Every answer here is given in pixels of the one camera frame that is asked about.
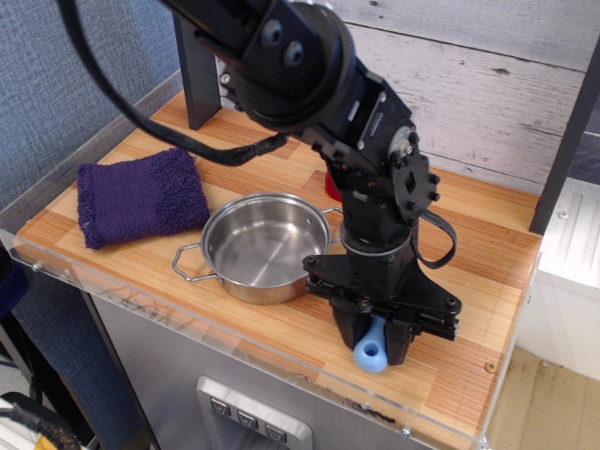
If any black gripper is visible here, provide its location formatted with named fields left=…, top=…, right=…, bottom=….
left=302, top=241, right=462, bottom=366

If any blue grey plastic spoon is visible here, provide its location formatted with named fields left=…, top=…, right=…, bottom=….
left=353, top=316, right=388, bottom=373

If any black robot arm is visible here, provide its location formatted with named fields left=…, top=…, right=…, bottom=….
left=170, top=1, right=461, bottom=366

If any red dome-shaped object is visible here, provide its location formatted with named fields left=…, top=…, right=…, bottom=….
left=324, top=172, right=341, bottom=202

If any purple folded cloth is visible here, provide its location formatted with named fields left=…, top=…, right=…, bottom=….
left=77, top=148, right=210, bottom=249

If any clear acrylic edge guard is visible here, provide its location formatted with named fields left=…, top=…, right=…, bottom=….
left=0, top=227, right=493, bottom=450

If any stainless steel pot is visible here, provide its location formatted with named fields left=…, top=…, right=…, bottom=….
left=172, top=192, right=342, bottom=305

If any silver button panel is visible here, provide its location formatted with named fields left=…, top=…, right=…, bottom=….
left=196, top=376, right=313, bottom=449

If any white ribbed appliance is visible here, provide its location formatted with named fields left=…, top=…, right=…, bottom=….
left=517, top=178, right=599, bottom=380

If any stainless steel cabinet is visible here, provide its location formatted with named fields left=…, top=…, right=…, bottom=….
left=91, top=295, right=422, bottom=449

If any yellow black bag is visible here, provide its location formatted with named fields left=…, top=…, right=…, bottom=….
left=0, top=405, right=79, bottom=450

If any right dark upright post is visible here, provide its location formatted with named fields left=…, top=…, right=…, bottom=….
left=529, top=46, right=599, bottom=235

